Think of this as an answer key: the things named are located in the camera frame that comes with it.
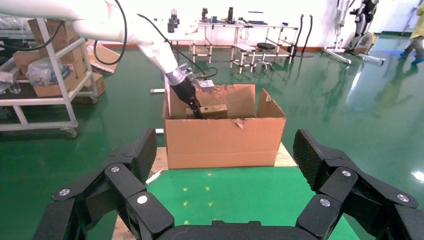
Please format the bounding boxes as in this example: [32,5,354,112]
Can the black cable with yellow tag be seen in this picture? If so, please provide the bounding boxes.
[135,13,220,80]

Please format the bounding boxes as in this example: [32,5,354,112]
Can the black microscope device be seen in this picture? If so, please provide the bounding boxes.
[167,9,181,33]

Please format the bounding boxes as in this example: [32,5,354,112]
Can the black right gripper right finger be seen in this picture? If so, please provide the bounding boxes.
[293,129,424,240]

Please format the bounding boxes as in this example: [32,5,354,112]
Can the black flat device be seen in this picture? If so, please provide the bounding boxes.
[246,10,269,26]

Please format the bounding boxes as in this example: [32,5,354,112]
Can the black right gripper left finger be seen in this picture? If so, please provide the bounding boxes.
[33,127,175,240]

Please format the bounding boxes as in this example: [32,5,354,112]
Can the large open cardboard carton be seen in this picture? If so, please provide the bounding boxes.
[162,83,287,170]

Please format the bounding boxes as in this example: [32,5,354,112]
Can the flattened brown cardboard sheet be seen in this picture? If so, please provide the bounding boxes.
[86,39,121,74]

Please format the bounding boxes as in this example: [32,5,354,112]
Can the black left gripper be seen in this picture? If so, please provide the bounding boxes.
[169,77,206,120]

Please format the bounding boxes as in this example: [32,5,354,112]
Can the thin black cable loop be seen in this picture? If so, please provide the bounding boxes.
[93,0,129,66]

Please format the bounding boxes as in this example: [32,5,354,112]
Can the long white pipe table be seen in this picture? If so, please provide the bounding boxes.
[198,21,300,65]

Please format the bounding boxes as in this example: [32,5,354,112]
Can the person in yellow shirt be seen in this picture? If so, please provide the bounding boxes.
[399,0,424,66]

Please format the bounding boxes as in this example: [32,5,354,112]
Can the brown cardboard storage box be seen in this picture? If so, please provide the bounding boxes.
[12,49,42,76]
[33,69,80,98]
[73,72,107,99]
[27,18,84,60]

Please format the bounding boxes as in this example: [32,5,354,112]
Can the white table with wooden shelf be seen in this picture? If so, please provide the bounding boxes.
[163,29,213,64]

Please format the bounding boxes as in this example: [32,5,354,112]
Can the small brown cardboard box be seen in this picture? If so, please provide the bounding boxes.
[185,104,229,120]

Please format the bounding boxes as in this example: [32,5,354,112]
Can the white black machine with base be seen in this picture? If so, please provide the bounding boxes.
[322,0,387,66]

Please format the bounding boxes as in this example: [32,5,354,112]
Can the white pipe shelf cart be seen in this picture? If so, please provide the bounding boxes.
[0,16,99,138]

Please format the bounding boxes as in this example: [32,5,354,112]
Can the clear plastic bag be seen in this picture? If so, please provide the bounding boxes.
[25,57,72,88]

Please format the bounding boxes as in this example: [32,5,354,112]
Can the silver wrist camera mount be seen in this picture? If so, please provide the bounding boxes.
[185,67,216,94]

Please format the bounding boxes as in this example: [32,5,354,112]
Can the small white pipe table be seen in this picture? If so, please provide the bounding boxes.
[230,43,257,74]

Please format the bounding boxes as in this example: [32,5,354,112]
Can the black round stool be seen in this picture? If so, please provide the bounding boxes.
[256,42,276,73]

